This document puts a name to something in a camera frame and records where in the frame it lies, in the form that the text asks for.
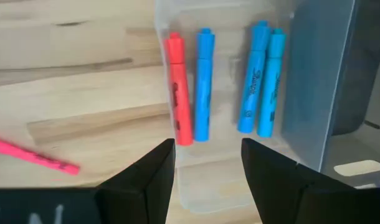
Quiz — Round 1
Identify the red marker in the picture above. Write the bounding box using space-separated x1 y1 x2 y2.
164 32 194 147

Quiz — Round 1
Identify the clear plastic bin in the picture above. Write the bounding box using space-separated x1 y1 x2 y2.
154 0 358 215

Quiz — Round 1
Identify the dark grey plastic bin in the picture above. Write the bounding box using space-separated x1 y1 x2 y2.
320 0 380 190

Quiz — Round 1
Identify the pink marker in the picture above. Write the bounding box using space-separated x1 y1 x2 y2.
0 136 81 176

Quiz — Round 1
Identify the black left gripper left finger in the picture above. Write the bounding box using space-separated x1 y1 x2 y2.
96 139 176 224

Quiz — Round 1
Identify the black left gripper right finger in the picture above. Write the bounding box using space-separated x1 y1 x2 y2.
241 139 358 224

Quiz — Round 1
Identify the blue marker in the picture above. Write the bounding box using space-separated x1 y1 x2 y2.
237 20 272 134
193 27 216 142
257 27 287 139

